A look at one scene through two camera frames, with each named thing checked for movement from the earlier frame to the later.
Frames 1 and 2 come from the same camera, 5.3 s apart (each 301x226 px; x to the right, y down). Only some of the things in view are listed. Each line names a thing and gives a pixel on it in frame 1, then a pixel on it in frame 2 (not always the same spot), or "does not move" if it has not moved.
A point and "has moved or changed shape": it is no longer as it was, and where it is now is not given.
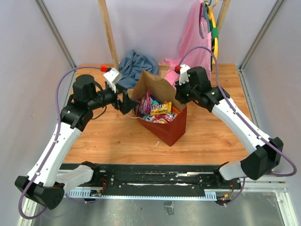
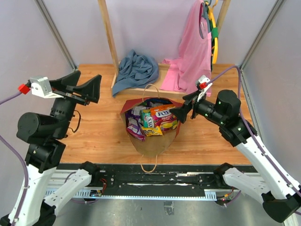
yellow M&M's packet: x=158 y=109 to x=152 y=131
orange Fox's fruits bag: x=175 y=110 has moved or changed shape
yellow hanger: x=211 y=12 does not move
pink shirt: x=192 y=39 does not move
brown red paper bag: x=173 y=131 to x=152 y=146
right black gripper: x=178 y=95 to x=181 y=113
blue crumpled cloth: x=131 y=66 does not move
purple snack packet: x=146 y=104 to x=134 y=124
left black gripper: x=127 y=104 to x=91 y=89
